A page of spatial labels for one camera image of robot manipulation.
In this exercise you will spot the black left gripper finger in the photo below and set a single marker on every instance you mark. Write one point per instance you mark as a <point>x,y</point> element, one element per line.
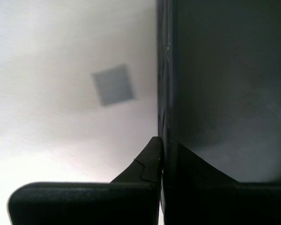
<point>224,204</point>
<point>84,204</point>

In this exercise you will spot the small grey square block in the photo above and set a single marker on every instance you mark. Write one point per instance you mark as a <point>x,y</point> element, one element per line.
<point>113,85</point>

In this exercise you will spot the black perforated plastic basket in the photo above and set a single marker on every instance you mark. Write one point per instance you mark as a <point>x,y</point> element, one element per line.
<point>224,82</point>

